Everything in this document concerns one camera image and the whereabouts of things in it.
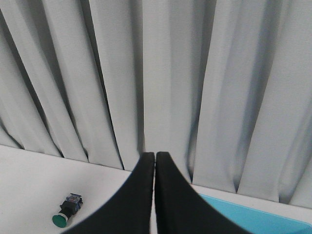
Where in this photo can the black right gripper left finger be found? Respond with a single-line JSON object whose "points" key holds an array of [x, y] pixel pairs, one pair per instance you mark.
{"points": [[128, 211]]}

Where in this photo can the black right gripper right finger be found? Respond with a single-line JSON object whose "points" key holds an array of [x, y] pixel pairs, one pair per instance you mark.
{"points": [[180, 209]]}

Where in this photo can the light blue plastic box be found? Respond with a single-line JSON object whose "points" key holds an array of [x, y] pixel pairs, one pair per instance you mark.
{"points": [[257, 221]]}

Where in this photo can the left green push button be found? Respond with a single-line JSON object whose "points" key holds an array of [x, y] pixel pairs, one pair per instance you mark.
{"points": [[68, 208]]}

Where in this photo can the grey pleated curtain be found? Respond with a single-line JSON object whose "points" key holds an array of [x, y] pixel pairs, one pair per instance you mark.
{"points": [[224, 86]]}

